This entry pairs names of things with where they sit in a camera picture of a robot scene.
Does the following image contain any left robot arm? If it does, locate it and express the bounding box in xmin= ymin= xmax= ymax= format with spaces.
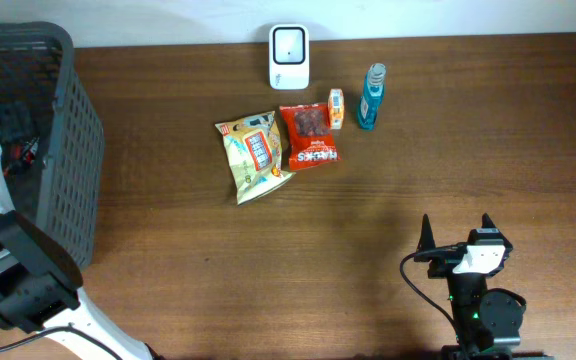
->
xmin=0 ymin=144 xmax=159 ymax=359

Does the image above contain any blue mouthwash bottle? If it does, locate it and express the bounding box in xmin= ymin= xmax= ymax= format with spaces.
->
xmin=357 ymin=63 xmax=387 ymax=130

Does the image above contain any red candy bag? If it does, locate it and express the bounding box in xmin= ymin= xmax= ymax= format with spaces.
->
xmin=280 ymin=103 xmax=341 ymax=171

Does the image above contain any white barcode scanner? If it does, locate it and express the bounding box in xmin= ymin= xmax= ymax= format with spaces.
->
xmin=268 ymin=24 xmax=310 ymax=90

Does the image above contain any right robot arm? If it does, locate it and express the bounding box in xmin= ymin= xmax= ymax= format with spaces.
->
xmin=405 ymin=214 xmax=553 ymax=360

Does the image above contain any yellow snack bag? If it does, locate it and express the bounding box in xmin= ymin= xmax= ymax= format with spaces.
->
xmin=215 ymin=111 xmax=295 ymax=205

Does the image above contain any black red snack packet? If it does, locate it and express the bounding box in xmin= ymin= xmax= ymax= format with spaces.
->
xmin=4 ymin=137 xmax=39 ymax=176

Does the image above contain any small orange box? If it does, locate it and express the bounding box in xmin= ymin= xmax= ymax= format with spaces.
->
xmin=328 ymin=89 xmax=345 ymax=130

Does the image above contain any grey plastic mesh basket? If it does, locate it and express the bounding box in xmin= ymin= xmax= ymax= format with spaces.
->
xmin=0 ymin=22 xmax=105 ymax=269

